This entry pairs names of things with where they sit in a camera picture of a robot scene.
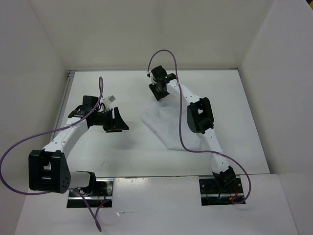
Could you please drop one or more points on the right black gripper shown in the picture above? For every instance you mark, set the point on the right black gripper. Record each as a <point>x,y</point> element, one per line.
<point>157,95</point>

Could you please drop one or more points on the white skirt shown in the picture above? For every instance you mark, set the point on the white skirt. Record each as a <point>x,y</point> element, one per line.
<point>162,118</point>

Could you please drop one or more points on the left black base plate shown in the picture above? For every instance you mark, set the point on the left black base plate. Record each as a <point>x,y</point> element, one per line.
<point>101,196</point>

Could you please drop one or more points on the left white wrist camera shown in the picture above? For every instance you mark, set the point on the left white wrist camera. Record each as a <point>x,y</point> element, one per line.
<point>106,102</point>

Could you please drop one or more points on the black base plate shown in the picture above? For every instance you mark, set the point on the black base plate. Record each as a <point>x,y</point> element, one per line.
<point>211,196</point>
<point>101,196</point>

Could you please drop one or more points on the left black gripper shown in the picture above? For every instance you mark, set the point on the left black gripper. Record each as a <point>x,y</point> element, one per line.
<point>117,122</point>

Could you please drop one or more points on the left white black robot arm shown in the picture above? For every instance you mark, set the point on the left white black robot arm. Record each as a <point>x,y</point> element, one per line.
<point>48,169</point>

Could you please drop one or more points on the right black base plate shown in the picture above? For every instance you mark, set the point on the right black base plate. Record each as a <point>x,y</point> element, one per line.
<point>211,196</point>

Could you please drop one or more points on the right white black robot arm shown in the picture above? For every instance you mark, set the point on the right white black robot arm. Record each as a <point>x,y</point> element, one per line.
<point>200,121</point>

